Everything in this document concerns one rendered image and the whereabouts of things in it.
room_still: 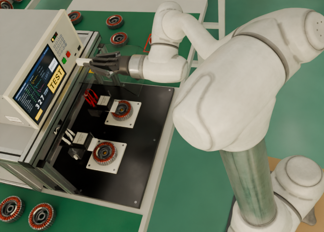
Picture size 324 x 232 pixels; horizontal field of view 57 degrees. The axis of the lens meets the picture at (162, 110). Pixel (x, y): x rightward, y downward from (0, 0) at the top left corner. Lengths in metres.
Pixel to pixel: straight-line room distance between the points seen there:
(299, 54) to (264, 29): 0.07
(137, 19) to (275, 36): 1.59
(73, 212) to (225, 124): 1.04
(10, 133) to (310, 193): 1.05
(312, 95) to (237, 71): 2.09
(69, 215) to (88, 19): 1.34
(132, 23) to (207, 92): 1.61
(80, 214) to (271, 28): 1.11
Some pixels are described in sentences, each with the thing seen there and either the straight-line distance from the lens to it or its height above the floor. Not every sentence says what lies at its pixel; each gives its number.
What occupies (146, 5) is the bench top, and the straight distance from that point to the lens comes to 2.19.
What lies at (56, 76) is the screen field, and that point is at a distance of 1.26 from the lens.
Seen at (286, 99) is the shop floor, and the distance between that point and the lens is 2.52.
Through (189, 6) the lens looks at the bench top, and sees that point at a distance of 2.11.
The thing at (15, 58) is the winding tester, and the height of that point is 1.32.
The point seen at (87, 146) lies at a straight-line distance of 1.36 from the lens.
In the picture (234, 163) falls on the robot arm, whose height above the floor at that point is 1.39.
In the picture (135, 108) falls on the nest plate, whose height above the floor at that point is 0.78.
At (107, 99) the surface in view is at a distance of 1.50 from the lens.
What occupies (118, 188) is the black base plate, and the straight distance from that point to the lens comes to 1.36.
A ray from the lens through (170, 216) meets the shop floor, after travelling 2.08.
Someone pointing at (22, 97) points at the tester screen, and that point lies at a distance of 1.13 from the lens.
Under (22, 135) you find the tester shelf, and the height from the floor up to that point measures 1.11.
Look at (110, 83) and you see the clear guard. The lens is 1.29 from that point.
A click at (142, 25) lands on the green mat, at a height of 0.75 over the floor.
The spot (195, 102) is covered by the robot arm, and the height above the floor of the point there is 1.59.
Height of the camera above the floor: 1.98
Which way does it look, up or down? 54 degrees down
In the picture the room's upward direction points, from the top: 17 degrees counter-clockwise
